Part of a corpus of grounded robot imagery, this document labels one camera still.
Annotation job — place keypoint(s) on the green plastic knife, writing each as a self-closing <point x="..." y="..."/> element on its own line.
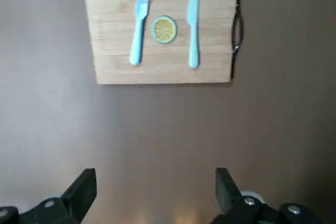
<point x="193" y="24"/>

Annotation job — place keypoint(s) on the lemon slice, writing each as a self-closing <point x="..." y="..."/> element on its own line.
<point x="164" y="30"/>

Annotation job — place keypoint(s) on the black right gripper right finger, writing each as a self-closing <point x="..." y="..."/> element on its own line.
<point x="231" y="203"/>

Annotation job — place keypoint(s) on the wooden cutting board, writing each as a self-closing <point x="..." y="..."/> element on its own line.
<point x="113" y="37"/>

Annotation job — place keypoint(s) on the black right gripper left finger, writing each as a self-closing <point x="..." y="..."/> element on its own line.
<point x="68" y="205"/>

